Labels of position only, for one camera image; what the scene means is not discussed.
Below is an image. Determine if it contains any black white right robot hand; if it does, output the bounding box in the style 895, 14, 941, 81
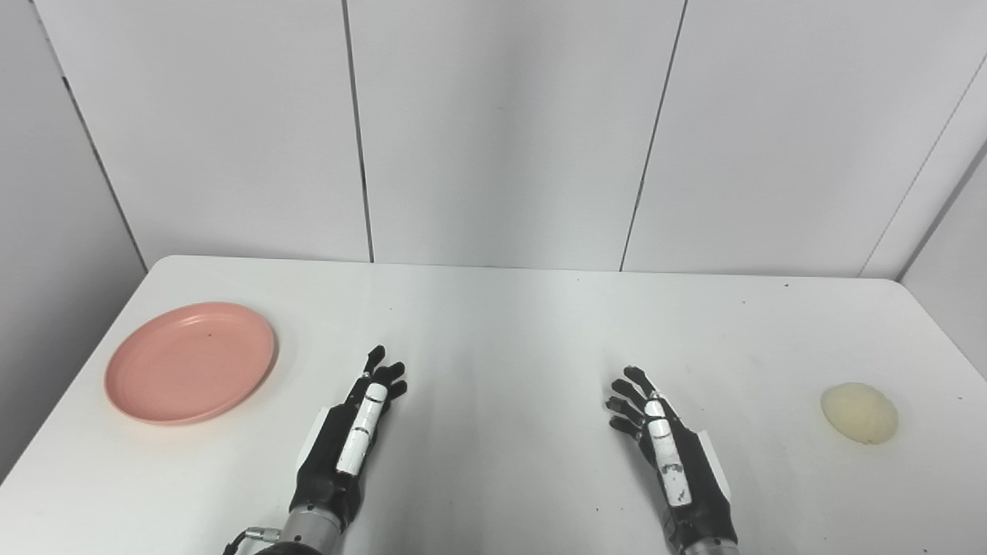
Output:
605, 365, 739, 550

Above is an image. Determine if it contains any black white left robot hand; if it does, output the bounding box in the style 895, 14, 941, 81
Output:
289, 345, 408, 533

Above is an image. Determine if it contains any pink round plate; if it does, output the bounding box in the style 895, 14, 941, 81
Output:
104, 301, 278, 426

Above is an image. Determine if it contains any pale yellow steamed bun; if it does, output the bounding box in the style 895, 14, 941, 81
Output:
820, 382, 900, 446

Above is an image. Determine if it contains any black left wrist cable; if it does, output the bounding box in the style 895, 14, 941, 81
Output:
224, 526, 283, 555

